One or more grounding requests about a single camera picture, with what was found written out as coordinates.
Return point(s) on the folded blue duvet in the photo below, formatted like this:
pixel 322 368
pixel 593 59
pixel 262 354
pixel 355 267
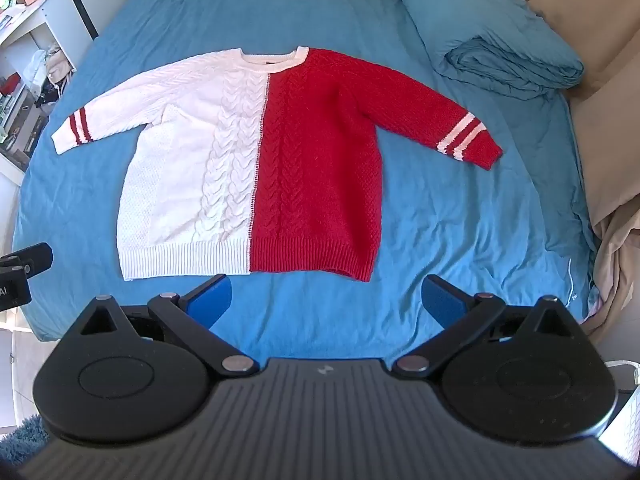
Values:
pixel 499 45

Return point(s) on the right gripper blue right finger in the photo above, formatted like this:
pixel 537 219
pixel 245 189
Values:
pixel 464 319

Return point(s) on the blue bed sheet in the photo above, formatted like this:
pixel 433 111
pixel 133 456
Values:
pixel 519 230

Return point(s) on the blue fluffy rug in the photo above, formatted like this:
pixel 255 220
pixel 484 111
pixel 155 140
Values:
pixel 23 443

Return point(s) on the white shelf unit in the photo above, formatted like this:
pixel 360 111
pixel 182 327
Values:
pixel 42 46

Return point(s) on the red and white knit sweater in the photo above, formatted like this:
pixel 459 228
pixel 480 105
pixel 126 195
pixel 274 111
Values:
pixel 264 163

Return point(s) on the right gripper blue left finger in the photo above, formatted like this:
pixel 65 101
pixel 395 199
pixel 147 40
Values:
pixel 189 318

